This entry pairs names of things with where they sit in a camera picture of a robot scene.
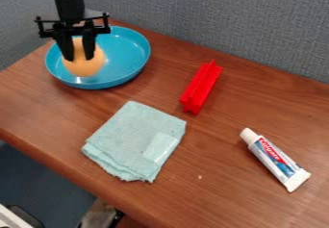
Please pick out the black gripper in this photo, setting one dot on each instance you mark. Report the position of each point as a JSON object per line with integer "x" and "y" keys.
{"x": 75, "y": 21}

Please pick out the yellow foam ball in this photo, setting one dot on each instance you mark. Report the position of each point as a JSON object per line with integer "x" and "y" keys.
{"x": 81, "y": 66}

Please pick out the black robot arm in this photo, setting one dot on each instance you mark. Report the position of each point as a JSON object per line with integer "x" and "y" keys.
{"x": 75, "y": 21}

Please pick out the blue plate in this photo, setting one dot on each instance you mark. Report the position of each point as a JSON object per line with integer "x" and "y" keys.
{"x": 128, "y": 51}

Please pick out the red plastic block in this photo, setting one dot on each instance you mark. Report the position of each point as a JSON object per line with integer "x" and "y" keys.
{"x": 200, "y": 87}

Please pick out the light green folded cloth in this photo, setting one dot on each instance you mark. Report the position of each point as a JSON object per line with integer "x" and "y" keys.
{"x": 136, "y": 142}

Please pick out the grey object under table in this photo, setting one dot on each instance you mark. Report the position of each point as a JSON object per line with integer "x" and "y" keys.
{"x": 101, "y": 216}

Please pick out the white toothpaste tube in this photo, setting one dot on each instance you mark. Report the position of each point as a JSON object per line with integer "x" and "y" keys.
{"x": 284, "y": 168}

